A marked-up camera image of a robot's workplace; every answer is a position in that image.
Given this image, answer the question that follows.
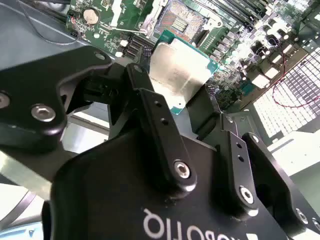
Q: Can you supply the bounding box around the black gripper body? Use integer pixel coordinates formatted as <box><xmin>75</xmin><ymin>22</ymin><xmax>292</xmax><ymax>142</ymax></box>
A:
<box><xmin>41</xmin><ymin>129</ymin><xmax>320</xmax><ymax>240</ymax></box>

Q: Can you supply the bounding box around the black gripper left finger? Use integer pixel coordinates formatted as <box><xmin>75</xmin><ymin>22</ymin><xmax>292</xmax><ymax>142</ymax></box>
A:
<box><xmin>0</xmin><ymin>44</ymin><xmax>198</xmax><ymax>200</ymax></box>

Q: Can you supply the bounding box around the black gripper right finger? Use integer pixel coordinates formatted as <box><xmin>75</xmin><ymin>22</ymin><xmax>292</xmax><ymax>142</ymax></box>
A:
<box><xmin>186</xmin><ymin>83</ymin><xmax>310</xmax><ymax>234</ymax></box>

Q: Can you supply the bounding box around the silver green CPU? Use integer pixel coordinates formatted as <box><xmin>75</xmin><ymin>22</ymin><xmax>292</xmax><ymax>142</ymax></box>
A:
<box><xmin>149</xmin><ymin>29</ymin><xmax>221</xmax><ymax>116</ymax></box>

